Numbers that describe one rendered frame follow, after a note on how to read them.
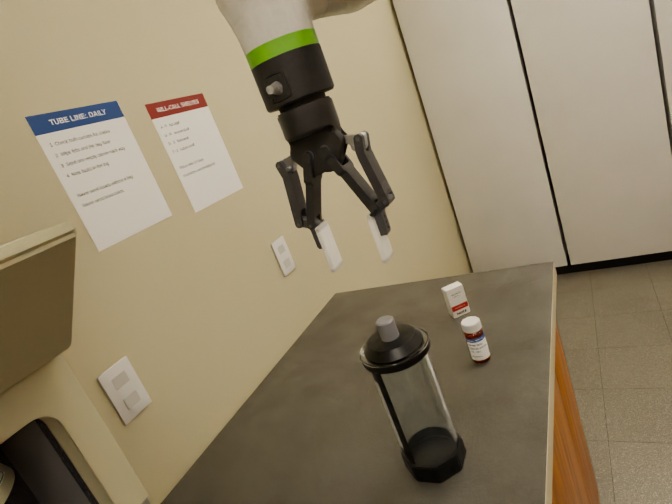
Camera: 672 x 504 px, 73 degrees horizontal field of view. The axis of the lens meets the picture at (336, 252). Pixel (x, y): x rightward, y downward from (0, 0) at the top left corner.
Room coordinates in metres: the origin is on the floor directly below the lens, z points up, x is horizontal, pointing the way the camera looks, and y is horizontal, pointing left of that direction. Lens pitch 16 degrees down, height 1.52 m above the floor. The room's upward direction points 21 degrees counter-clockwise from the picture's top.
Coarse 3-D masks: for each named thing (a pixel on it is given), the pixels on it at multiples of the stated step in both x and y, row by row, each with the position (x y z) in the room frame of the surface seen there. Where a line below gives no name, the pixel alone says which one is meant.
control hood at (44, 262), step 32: (64, 224) 0.33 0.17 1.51; (0, 256) 0.29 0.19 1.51; (32, 256) 0.30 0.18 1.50; (64, 256) 0.33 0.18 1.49; (0, 288) 0.29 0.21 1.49; (32, 288) 0.31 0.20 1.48; (64, 288) 0.34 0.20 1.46; (0, 320) 0.30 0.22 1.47; (32, 320) 0.33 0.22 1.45; (64, 320) 0.36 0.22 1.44; (0, 352) 0.31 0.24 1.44; (32, 352) 0.34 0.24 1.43; (0, 384) 0.32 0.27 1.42
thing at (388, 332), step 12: (384, 324) 0.60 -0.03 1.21; (396, 324) 0.65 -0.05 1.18; (372, 336) 0.64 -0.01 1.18; (384, 336) 0.61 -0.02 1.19; (396, 336) 0.60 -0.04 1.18; (408, 336) 0.60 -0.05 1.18; (420, 336) 0.60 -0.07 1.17; (372, 348) 0.60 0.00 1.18; (384, 348) 0.59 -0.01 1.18; (396, 348) 0.58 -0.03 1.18; (408, 348) 0.58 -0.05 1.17; (372, 360) 0.59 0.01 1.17; (384, 360) 0.58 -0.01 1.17
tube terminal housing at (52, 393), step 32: (32, 384) 0.37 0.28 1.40; (64, 384) 0.38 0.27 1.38; (0, 416) 0.34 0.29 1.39; (32, 416) 0.36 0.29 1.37; (64, 416) 0.37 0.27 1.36; (96, 416) 0.39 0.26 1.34; (64, 448) 0.38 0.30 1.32; (96, 448) 0.38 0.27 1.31; (96, 480) 0.39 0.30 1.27; (128, 480) 0.39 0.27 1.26
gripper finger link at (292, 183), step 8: (280, 168) 0.64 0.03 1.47; (288, 176) 0.63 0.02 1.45; (296, 176) 0.65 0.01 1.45; (288, 184) 0.64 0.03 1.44; (296, 184) 0.65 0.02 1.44; (288, 192) 0.64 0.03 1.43; (296, 192) 0.64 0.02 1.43; (296, 200) 0.64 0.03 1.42; (304, 200) 0.66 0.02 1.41; (296, 208) 0.64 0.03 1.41; (304, 208) 0.66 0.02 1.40; (296, 216) 0.64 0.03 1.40; (296, 224) 0.64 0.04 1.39
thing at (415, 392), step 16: (416, 352) 0.57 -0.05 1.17; (416, 368) 0.57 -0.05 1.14; (432, 368) 0.60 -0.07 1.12; (400, 384) 0.57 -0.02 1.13; (416, 384) 0.57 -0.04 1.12; (432, 384) 0.58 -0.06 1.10; (400, 400) 0.58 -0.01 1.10; (416, 400) 0.57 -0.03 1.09; (432, 400) 0.58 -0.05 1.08; (400, 416) 0.58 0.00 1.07; (416, 416) 0.57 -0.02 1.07; (432, 416) 0.57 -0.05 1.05; (448, 416) 0.59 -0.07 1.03; (416, 432) 0.57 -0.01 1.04; (432, 432) 0.57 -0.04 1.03; (448, 432) 0.58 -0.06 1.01; (416, 448) 0.58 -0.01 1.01; (432, 448) 0.57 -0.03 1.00; (448, 448) 0.58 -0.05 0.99; (416, 464) 0.58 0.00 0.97; (432, 464) 0.57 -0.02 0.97
